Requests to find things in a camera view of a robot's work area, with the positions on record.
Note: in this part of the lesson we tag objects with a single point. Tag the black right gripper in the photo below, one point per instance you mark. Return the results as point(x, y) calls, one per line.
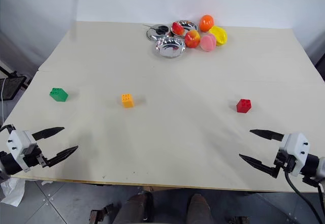
point(285, 161)

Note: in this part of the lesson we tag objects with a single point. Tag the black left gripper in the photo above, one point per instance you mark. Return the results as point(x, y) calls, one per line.
point(34, 156)

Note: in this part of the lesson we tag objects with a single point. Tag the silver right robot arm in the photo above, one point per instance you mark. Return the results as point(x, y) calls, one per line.
point(312, 165)

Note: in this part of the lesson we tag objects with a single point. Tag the red toy building block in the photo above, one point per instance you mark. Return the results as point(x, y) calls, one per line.
point(243, 106)

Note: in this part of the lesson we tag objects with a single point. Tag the green toy building block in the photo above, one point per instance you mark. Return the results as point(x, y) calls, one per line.
point(59, 95)

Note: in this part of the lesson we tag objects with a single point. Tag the white crumpled plastic sheet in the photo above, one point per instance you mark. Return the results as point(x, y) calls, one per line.
point(11, 191)

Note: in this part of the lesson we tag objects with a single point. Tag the black mesh stand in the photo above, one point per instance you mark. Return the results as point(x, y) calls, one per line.
point(11, 85)

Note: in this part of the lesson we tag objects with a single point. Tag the yellow toy building block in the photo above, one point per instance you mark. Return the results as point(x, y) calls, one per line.
point(127, 101)

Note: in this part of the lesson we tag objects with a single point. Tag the dark rounded shape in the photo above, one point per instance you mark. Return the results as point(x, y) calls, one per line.
point(199, 208)
point(137, 208)

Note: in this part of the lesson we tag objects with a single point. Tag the dark object beside table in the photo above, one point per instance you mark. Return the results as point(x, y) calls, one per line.
point(320, 67)

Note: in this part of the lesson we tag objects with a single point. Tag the pink toy peach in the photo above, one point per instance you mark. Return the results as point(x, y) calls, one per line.
point(208, 43)

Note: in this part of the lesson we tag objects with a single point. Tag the yellow toy star fruit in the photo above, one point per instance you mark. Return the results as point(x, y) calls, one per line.
point(219, 35)

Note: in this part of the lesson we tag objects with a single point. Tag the red yellow toy apple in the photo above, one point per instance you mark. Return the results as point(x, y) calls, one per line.
point(192, 39)

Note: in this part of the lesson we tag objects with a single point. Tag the large steel bowl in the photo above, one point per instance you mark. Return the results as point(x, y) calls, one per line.
point(170, 48)

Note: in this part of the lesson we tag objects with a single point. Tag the orange toy fruit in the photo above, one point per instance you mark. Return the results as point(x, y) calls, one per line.
point(206, 23)

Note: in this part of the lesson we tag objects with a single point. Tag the small steel bowl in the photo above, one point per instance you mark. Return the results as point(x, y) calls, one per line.
point(189, 25)

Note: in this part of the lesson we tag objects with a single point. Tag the red toy strawberry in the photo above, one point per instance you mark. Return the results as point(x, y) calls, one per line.
point(177, 28)

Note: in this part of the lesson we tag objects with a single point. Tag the steel lid with black knob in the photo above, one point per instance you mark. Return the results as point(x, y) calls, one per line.
point(155, 33)

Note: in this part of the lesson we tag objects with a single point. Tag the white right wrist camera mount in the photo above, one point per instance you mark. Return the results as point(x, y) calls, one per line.
point(297, 144)

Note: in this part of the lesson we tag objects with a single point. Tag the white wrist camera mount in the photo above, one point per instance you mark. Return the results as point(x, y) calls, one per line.
point(297, 144)
point(19, 140)

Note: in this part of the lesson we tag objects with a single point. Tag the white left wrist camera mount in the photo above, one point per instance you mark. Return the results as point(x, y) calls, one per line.
point(19, 140)

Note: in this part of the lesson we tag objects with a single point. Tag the rusty metal bracket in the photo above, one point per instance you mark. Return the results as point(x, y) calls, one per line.
point(100, 213)

